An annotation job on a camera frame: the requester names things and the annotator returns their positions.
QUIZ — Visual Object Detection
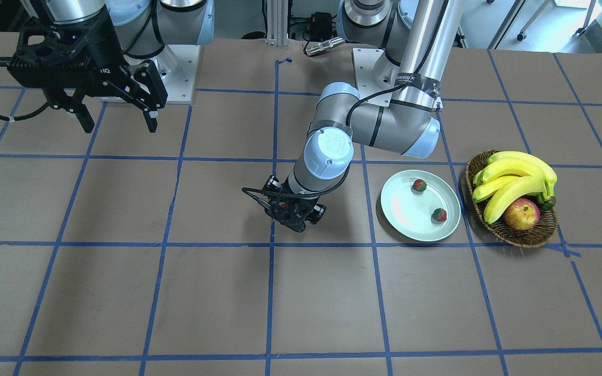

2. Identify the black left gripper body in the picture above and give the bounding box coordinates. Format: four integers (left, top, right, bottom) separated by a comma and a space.
262, 175, 327, 233

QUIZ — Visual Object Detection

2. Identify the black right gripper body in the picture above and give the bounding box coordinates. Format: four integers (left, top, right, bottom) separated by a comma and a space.
7, 8, 168, 115

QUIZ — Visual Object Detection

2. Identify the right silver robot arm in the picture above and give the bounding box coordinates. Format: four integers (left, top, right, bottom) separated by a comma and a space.
6, 1, 214, 133

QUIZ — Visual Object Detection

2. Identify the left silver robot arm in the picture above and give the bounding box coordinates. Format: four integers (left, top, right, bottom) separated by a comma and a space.
242, 1, 466, 232

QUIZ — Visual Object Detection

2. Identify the light green plate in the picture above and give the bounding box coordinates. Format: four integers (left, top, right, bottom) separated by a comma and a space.
380, 170, 462, 242

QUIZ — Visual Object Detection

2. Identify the yellow banana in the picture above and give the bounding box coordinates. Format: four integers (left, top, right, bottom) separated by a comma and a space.
483, 176, 545, 224
473, 158, 545, 186
487, 151, 558, 200
471, 175, 520, 203

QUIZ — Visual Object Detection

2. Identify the bottom yellow banana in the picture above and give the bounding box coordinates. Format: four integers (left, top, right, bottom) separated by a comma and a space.
483, 176, 545, 224

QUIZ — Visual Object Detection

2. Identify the red yellow apple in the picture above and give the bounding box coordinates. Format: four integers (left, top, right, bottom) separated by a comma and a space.
501, 197, 540, 231

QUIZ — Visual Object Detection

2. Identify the brown wicker basket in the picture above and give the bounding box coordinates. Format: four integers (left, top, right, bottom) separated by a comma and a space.
461, 149, 559, 248

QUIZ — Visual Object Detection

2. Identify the top yellow banana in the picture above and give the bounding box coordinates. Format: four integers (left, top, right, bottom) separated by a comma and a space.
487, 151, 558, 200

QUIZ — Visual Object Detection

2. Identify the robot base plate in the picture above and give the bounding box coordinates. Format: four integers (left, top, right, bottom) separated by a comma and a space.
125, 41, 202, 104

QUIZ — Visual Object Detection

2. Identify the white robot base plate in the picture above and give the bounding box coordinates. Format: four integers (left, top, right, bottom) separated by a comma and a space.
352, 48, 443, 111

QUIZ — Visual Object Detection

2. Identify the aluminium frame post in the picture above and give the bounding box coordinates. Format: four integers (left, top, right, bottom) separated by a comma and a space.
264, 0, 290, 49

